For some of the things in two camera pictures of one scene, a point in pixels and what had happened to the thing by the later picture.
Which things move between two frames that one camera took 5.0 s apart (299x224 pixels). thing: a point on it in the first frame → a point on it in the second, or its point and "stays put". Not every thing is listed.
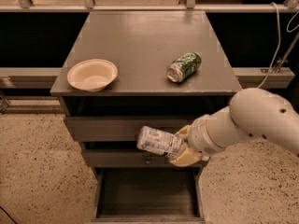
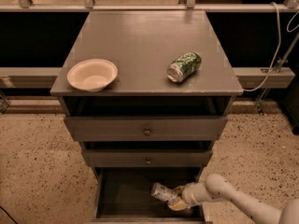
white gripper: x=198 y=138 → x=188 y=195
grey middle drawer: x=126 y=158 stays put
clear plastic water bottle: x=158 y=141 → x=164 y=193
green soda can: x=183 y=66 stays put
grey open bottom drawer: x=148 y=194 stays put
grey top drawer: x=121 y=128 stays put
